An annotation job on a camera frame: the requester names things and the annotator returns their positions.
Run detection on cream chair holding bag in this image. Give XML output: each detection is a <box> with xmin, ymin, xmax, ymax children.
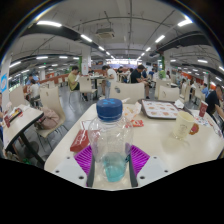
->
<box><xmin>34</xmin><ymin>86</ymin><xmax>69</xmax><ymax>148</ymax></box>

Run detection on cream mug, orange handle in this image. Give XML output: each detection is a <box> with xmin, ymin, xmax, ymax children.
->
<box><xmin>172</xmin><ymin>110</ymin><xmax>200</xmax><ymax>141</ymax></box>

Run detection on red sauce packet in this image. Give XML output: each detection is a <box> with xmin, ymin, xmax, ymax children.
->
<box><xmin>128</xmin><ymin>119</ymin><xmax>145</xmax><ymax>129</ymax></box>

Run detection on crumpled white napkin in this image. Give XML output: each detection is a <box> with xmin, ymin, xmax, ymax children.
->
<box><xmin>173</xmin><ymin>98</ymin><xmax>185</xmax><ymax>110</ymax></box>

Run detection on crumpled paper food wrapper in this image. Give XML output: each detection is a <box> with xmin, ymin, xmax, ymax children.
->
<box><xmin>122</xmin><ymin>100</ymin><xmax>143</xmax><ymax>123</ymax></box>

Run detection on cream neighbouring table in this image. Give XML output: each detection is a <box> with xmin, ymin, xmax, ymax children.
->
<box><xmin>2</xmin><ymin>104</ymin><xmax>45</xmax><ymax>164</ymax></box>

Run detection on dark tray with food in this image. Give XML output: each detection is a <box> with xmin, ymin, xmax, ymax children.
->
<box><xmin>3</xmin><ymin>107</ymin><xmax>24</xmax><ymax>128</ymax></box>

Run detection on person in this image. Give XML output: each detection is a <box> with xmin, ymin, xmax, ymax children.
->
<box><xmin>204</xmin><ymin>83</ymin><xmax>224</xmax><ymax>124</ymax></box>
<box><xmin>101</xmin><ymin>64</ymin><xmax>118</xmax><ymax>98</ymax></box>
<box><xmin>129</xmin><ymin>64</ymin><xmax>152</xmax><ymax>99</ymax></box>
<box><xmin>67</xmin><ymin>65</ymin><xmax>83</xmax><ymax>93</ymax></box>
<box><xmin>28</xmin><ymin>78</ymin><xmax>42</xmax><ymax>101</ymax></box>

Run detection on clear plastic bottle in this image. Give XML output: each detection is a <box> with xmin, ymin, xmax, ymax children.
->
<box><xmin>87</xmin><ymin>98</ymin><xmax>134</xmax><ymax>184</ymax></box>

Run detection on colourful sticker leaflet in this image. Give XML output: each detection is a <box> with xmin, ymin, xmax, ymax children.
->
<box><xmin>194</xmin><ymin>114</ymin><xmax>223</xmax><ymax>138</ymax></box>

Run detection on red paper cup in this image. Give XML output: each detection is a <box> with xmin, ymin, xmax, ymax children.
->
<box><xmin>198</xmin><ymin>100</ymin><xmax>209</xmax><ymax>118</ymax></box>

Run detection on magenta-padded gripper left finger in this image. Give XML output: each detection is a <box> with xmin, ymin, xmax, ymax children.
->
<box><xmin>53</xmin><ymin>144</ymin><xmax>96</xmax><ymax>188</ymax></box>

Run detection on cream chair with oval hole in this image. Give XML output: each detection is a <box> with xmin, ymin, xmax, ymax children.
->
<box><xmin>109</xmin><ymin>81</ymin><xmax>146</xmax><ymax>105</ymax></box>
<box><xmin>157</xmin><ymin>85</ymin><xmax>181</xmax><ymax>103</ymax></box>

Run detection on printed paper tray liner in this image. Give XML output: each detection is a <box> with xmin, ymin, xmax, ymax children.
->
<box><xmin>142</xmin><ymin>100</ymin><xmax>181</xmax><ymax>118</ymax></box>

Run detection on red cardboard box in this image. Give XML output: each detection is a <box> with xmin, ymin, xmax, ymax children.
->
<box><xmin>69</xmin><ymin>129</ymin><xmax>91</xmax><ymax>154</ymax></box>

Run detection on pink bag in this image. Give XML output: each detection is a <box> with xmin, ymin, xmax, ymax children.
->
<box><xmin>36</xmin><ymin>106</ymin><xmax>61</xmax><ymax>131</ymax></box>

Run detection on ceiling lights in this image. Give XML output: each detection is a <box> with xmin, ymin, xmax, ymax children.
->
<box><xmin>8</xmin><ymin>18</ymin><xmax>224</xmax><ymax>83</ymax></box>

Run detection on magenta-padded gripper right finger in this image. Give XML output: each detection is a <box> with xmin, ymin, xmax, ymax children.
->
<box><xmin>127</xmin><ymin>144</ymin><xmax>175</xmax><ymax>188</ymax></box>

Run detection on ceiling air conditioner unit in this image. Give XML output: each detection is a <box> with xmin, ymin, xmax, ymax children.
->
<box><xmin>95</xmin><ymin>27</ymin><xmax>116</xmax><ymax>39</ymax></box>

